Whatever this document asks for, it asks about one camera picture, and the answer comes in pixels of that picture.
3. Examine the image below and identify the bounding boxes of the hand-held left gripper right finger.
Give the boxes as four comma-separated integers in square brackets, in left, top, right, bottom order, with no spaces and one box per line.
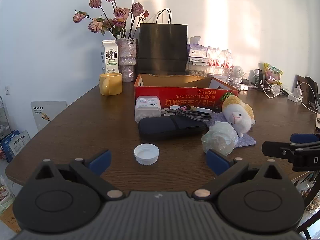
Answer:
[191,149,285,202]

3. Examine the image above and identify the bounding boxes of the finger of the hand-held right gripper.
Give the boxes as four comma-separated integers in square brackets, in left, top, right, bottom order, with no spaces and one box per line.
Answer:
[262,141,320,159]
[290,133,320,145]

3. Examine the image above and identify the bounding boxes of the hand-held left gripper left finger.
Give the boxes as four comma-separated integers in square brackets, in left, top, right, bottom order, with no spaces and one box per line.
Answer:
[35,150,125,202]

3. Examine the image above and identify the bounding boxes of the pale green plastic bag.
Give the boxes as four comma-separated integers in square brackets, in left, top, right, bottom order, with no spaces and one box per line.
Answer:
[201,121,238,157]

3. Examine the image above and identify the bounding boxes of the purple cloth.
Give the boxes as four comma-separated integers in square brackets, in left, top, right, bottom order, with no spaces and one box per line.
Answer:
[207,112,257,148]

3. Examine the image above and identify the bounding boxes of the white bottle cap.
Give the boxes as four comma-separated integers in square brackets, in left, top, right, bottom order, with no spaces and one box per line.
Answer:
[134,143,160,165]

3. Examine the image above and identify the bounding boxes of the yellow white sheep plush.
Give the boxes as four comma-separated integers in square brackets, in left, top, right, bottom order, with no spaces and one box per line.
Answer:
[221,95,256,138]

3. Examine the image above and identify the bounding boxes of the grey braided cable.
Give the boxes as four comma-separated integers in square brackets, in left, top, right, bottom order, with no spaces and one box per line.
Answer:
[172,106,213,123]

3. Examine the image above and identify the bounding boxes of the dark blue glasses case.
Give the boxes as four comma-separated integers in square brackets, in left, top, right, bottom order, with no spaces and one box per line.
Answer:
[138,115,207,140]

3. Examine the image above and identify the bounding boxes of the white cotton swab box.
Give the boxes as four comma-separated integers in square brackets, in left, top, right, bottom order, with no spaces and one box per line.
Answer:
[134,96,162,123]

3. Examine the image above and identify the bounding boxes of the red cardboard box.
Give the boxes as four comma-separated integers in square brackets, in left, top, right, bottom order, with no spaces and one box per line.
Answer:
[134,74,240,109]

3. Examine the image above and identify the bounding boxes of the white charging dock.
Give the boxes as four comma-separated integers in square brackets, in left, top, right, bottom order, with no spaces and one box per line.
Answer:
[287,81,303,103]

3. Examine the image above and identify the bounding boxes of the dark brown object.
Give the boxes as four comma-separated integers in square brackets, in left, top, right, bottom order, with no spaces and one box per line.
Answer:
[295,75,320,112]

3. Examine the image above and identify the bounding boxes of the white sign board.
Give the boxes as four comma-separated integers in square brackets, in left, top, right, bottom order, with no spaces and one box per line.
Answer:
[31,101,67,132]

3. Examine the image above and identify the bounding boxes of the yellow pink snack bag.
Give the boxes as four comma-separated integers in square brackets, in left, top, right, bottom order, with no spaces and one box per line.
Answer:
[264,63,283,85]

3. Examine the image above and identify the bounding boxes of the dark green bottle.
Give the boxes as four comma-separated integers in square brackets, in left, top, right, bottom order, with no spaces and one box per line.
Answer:
[255,69,265,85]

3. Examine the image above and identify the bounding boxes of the yellow mug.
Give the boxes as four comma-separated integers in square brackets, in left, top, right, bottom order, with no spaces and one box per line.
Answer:
[99,73,123,96]

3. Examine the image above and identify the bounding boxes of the white printed tin box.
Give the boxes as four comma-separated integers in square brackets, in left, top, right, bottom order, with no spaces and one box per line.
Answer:
[207,73,229,82]

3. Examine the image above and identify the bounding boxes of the white robot-shaped fan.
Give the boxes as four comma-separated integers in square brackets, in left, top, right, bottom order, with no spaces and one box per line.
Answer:
[229,65,245,84]

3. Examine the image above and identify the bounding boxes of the blue printed packets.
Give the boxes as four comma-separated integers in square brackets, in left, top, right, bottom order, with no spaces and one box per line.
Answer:
[0,129,30,163]

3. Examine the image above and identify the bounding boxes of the clear jar of seeds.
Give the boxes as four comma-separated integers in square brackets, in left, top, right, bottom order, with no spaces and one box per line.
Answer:
[186,64,209,77]

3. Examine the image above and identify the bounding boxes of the pack of water bottles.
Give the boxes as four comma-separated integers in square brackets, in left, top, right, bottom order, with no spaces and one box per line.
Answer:
[206,46,234,77]

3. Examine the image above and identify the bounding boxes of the white green milk carton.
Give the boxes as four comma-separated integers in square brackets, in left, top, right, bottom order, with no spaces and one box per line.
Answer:
[101,40,119,75]

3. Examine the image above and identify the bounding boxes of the white flat box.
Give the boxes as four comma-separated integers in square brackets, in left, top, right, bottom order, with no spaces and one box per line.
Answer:
[187,56,209,66]

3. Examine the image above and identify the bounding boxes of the purple glitter vase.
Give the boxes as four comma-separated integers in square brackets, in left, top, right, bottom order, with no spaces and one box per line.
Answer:
[115,38,138,82]

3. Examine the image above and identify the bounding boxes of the cardboard carton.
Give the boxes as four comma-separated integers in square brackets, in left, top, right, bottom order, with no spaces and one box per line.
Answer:
[0,205,22,233]

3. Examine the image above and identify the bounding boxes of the purple tissue pack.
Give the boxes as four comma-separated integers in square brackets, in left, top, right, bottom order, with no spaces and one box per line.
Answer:
[186,36,208,57]

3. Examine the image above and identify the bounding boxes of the black paper bag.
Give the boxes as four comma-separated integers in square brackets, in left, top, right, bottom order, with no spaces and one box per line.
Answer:
[136,9,188,76]

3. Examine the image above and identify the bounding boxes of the dried pink rose bouquet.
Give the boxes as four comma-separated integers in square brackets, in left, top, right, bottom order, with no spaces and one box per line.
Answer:
[73,0,149,40]

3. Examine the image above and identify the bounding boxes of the white charging cable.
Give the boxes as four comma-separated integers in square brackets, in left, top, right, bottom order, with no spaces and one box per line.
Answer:
[260,80,282,98]

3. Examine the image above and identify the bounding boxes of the wire rack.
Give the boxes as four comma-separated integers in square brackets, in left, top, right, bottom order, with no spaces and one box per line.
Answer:
[0,96,10,130]

